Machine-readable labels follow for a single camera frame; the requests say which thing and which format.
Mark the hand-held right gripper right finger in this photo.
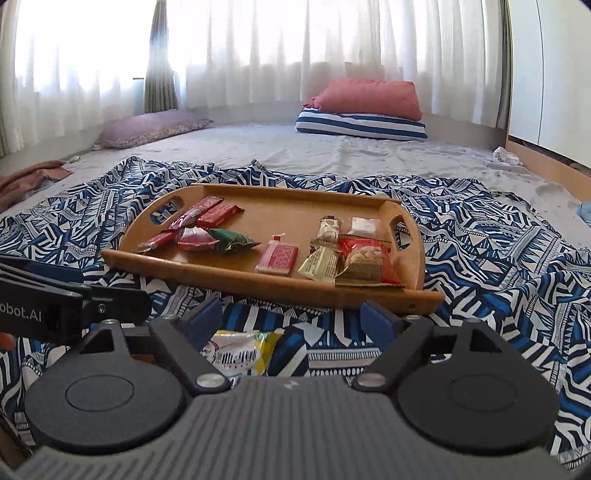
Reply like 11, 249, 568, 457
352, 299, 509, 395

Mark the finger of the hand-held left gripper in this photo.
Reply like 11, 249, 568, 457
82, 285, 153, 330

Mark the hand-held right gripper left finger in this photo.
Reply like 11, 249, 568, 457
78, 294, 230, 396

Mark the yellow white snack packet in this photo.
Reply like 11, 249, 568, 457
202, 329, 286, 380

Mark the red peanut snack packet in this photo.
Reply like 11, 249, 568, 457
334, 237, 403, 288

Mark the long red snack packet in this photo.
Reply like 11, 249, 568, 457
196, 203, 246, 230
161, 196, 224, 230
136, 229, 186, 254

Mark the small red snack packet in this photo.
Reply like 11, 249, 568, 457
177, 227, 221, 253

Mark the gold snack packet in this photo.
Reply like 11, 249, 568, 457
297, 244, 343, 283

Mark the green snack packet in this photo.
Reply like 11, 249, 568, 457
209, 227, 262, 255

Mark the red white bordered snack packet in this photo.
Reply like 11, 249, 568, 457
254, 234, 299, 278

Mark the white clear snack packet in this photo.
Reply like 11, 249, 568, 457
348, 216, 382, 239

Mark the brown white snack packet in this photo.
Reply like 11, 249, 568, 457
318, 215, 343, 244

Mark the wooden tray with handles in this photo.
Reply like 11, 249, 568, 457
100, 183, 445, 317

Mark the brown cloth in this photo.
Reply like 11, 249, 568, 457
0, 160, 74, 214

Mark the blue white patterned blanket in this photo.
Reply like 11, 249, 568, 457
0, 156, 591, 470

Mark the purple pillow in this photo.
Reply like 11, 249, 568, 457
99, 109, 214, 150

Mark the grey bed sheet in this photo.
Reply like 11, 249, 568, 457
0, 121, 591, 217

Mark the blue white striped pillow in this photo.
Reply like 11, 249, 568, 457
295, 108, 428, 142

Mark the red pillow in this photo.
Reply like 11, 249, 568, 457
308, 78, 424, 122

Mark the green curtain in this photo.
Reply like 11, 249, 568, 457
144, 0, 180, 114

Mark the white sheer curtain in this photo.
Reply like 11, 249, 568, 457
0, 0, 509, 160

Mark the white wardrobe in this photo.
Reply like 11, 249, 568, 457
505, 0, 591, 160

